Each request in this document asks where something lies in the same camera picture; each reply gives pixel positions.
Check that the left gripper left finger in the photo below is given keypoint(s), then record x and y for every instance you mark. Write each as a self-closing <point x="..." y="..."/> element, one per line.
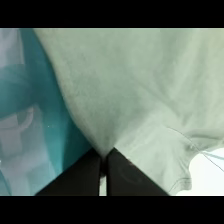
<point x="80" y="178"/>

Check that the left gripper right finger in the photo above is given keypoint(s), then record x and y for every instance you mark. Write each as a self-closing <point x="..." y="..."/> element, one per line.
<point x="128" y="178"/>

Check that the pale green T-shirt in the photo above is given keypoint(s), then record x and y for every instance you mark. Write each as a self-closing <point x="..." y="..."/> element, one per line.
<point x="133" y="86"/>

